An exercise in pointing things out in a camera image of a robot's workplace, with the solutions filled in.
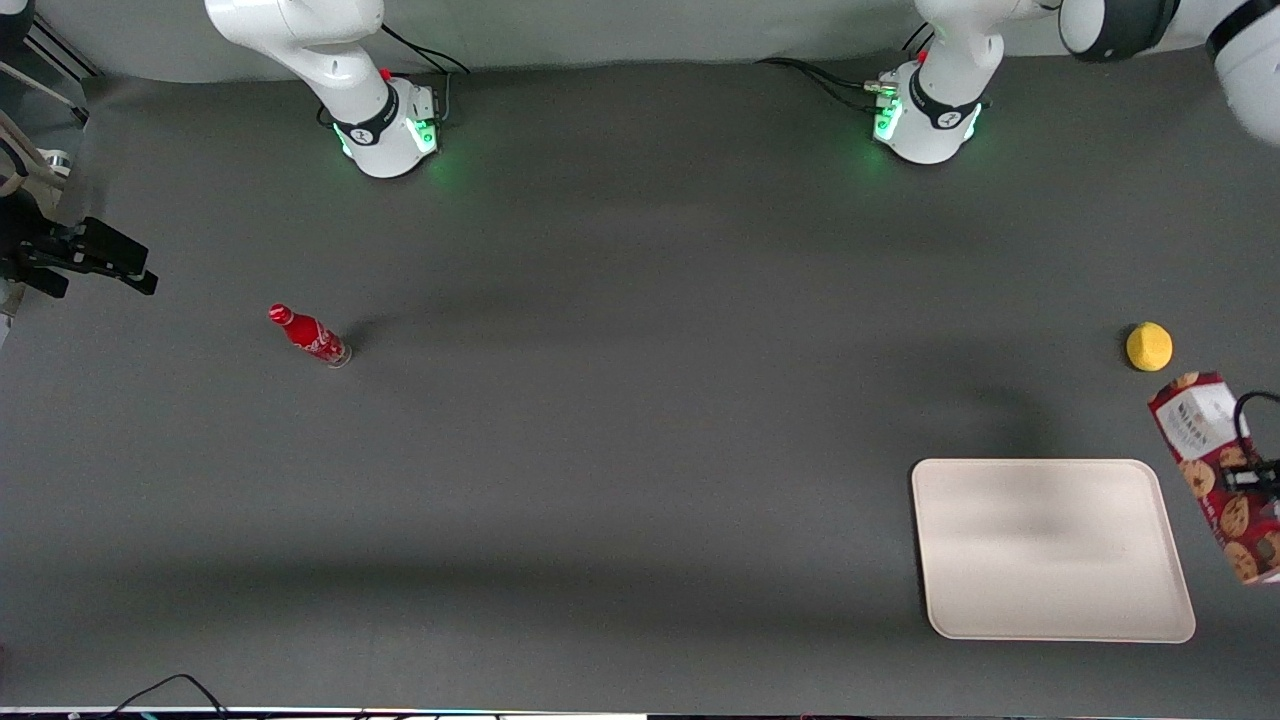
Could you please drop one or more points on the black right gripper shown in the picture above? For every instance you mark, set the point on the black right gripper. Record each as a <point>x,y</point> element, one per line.
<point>30,246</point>

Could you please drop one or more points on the red cookie box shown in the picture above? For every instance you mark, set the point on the red cookie box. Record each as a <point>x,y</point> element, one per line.
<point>1205,450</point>

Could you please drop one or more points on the beige rectangular tray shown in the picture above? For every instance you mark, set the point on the beige rectangular tray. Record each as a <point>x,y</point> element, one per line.
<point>1050,550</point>

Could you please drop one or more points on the yellow lemon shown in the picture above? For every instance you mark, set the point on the yellow lemon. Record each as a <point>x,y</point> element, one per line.
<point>1149,347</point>

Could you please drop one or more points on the red cola bottle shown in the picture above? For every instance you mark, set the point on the red cola bottle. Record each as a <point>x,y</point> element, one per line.
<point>310,336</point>

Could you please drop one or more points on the aluminium frame rail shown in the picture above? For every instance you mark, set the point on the aluminium frame rail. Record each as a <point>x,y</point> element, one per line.
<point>60,60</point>

